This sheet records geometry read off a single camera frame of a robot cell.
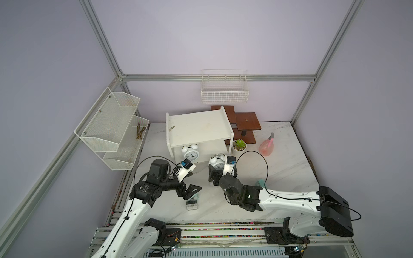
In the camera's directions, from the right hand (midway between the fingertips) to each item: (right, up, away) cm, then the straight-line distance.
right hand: (216, 167), depth 77 cm
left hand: (-11, -6, -5) cm, 13 cm away
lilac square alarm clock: (+24, -10, +8) cm, 27 cm away
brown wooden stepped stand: (+17, +24, +21) cm, 36 cm away
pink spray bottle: (+34, +9, +27) cm, 44 cm away
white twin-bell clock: (0, +4, -6) cm, 7 cm away
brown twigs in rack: (-48, +19, +21) cm, 56 cm away
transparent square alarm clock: (-12, -20, +3) cm, 24 cm away
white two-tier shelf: (-3, +18, -2) cm, 18 cm away
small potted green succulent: (+14, +9, +19) cm, 26 cm away
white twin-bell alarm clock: (-13, +8, 0) cm, 15 cm away
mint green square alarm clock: (-12, -18, +7) cm, 23 cm away
